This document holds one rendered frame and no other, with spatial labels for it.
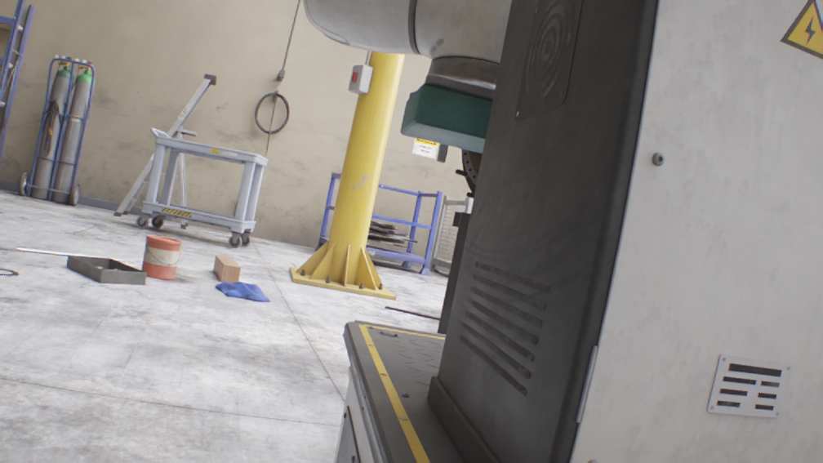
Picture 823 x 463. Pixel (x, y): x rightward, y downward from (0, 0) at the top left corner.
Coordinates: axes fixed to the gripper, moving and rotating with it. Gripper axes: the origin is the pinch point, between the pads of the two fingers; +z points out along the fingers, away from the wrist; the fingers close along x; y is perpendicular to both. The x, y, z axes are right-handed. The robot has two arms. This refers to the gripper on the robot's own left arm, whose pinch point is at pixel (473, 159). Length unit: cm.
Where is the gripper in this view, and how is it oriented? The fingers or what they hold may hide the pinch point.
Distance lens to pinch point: 129.1
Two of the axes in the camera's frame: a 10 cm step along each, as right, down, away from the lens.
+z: -2.0, 9.8, 0.1
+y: -1.9, -0.5, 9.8
